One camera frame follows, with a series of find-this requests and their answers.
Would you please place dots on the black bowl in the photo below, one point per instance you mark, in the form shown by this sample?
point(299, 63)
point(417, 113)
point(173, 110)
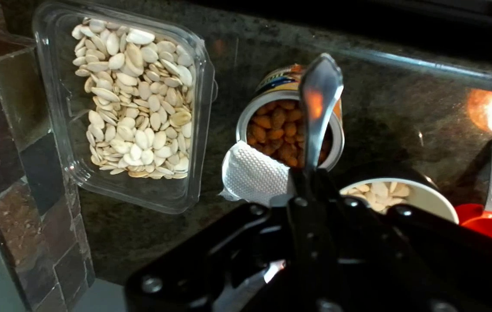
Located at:
point(426, 193)

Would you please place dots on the clear plastic food bag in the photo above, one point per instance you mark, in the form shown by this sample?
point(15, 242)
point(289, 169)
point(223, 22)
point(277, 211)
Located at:
point(57, 115)

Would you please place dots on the orange measuring cup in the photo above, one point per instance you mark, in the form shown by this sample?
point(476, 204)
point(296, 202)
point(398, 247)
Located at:
point(490, 223)

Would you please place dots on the metal spoon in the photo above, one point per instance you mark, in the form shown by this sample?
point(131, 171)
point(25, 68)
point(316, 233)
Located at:
point(320, 98)

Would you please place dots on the open nut can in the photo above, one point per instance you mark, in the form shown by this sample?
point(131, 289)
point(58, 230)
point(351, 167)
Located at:
point(270, 133)

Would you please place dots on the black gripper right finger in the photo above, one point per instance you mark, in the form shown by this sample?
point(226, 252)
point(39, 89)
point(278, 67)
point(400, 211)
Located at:
point(408, 261)

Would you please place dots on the white pumpkin seeds pile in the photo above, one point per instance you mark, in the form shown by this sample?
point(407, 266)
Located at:
point(135, 98)

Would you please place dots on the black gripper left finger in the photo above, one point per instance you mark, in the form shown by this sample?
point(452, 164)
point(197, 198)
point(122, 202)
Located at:
point(240, 243)

